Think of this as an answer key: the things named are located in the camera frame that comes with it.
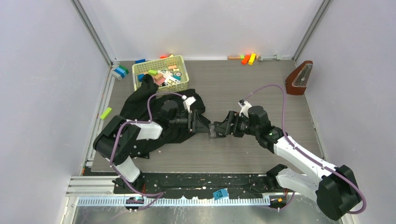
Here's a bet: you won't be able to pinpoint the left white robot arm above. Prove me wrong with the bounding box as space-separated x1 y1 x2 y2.
93 97 210 193

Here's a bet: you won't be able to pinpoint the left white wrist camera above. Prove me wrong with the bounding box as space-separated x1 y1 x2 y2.
182 95 196 113

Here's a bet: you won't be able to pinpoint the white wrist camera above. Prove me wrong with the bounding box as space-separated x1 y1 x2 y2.
238 99 252 118
182 95 196 113

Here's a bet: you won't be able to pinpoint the toy blocks in basket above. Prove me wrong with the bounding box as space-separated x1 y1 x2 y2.
137 65 182 86

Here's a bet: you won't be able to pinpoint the stacked blue green bricks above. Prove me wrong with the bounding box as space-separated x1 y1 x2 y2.
112 65 129 80

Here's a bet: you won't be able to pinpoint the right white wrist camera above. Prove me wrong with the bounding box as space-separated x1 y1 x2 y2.
238 99 252 118

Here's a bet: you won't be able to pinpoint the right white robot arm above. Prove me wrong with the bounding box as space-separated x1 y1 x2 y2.
213 106 365 221

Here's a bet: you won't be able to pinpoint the orange block at wall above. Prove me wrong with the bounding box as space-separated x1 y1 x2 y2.
241 55 251 64

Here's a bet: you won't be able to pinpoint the yellow block at wall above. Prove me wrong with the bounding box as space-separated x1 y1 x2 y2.
248 53 256 65

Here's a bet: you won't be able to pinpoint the blue toy brick front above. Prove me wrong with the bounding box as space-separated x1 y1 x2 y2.
213 189 229 200

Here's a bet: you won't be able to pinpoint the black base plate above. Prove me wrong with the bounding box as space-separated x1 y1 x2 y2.
131 173 292 199

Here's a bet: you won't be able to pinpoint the tan wooden block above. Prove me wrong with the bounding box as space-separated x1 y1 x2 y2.
228 55 240 60

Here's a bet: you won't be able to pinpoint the black button shirt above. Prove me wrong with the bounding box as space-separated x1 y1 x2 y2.
120 75 209 157

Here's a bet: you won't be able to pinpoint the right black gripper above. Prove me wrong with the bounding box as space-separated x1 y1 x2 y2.
214 111 259 138

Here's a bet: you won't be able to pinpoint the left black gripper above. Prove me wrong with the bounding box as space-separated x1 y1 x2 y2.
169 109 209 133

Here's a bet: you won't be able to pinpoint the brown wooden metronome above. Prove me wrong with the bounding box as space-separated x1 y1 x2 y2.
285 61 313 96

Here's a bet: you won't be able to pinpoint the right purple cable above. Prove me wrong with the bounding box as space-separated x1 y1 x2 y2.
242 84 367 215

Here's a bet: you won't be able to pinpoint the black square box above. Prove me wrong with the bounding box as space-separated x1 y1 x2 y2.
209 121 226 139

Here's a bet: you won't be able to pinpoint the pale green plastic basket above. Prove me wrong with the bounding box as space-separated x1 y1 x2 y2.
132 55 189 92

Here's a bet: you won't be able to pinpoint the lime green block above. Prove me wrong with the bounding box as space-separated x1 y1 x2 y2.
99 107 112 120

